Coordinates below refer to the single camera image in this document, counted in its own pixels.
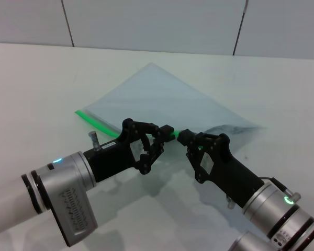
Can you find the green zipper slider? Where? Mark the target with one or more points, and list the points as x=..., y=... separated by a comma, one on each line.
x=176, y=134

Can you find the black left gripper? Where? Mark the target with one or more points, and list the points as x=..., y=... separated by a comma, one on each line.
x=115, y=157

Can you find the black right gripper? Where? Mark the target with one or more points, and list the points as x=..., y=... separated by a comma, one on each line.
x=230, y=175

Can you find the silver vented wrist camera housing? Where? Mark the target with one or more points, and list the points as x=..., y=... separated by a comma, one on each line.
x=76, y=214

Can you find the small silver wrist camera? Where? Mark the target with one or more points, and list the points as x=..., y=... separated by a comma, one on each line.
x=281, y=239

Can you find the silver metal connector plug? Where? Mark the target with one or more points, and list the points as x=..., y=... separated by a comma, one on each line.
x=95, y=139

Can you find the transparent document bag green zip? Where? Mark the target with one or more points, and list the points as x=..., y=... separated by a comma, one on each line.
x=162, y=94

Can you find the small clear connector stub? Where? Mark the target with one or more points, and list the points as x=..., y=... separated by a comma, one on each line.
x=230, y=203

